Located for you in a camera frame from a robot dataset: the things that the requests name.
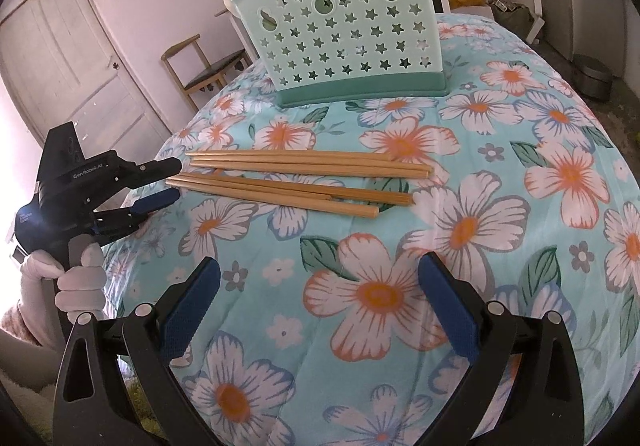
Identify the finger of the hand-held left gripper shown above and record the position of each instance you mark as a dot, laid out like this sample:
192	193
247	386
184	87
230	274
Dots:
155	200
155	168

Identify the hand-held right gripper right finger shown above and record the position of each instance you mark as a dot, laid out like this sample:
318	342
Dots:
450	311

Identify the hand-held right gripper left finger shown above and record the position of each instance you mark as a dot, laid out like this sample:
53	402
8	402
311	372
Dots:
192	306

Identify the mint green utensil holder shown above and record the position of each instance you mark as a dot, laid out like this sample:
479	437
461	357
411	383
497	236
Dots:
350	51

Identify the person's left forearm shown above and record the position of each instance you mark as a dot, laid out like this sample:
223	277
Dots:
25	326

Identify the person's left hand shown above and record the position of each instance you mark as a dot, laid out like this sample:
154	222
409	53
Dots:
82	291

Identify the floral blue tablecloth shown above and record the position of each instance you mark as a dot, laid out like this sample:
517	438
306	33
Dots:
450	236

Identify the green shaggy rug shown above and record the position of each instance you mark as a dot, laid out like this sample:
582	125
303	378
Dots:
137	401

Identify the wooden chair with dark seat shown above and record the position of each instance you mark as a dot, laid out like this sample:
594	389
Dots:
210	71

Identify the white panel door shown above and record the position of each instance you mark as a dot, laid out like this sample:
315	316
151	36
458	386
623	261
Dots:
70	66

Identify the dark rice cooker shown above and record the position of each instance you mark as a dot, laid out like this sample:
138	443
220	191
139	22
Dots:
593	78

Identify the flat white box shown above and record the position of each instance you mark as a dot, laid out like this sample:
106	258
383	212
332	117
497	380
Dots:
480	12

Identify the green sack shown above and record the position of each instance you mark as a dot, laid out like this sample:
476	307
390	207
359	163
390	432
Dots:
507	16

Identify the white boards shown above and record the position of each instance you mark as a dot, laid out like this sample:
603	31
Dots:
536	13

